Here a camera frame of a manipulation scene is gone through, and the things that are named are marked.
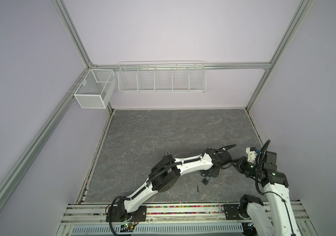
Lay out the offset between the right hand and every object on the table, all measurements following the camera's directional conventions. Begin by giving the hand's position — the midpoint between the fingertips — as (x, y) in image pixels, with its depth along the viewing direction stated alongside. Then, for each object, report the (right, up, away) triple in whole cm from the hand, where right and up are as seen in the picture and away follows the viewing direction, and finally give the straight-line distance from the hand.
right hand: (232, 162), depth 78 cm
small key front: (-18, -16, +3) cm, 24 cm away
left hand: (-10, -9, +7) cm, 15 cm away
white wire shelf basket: (-39, +53, +21) cm, 69 cm away
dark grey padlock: (-13, -12, +7) cm, 19 cm away
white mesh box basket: (-87, +46, +27) cm, 102 cm away
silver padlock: (-37, +1, +18) cm, 41 cm away
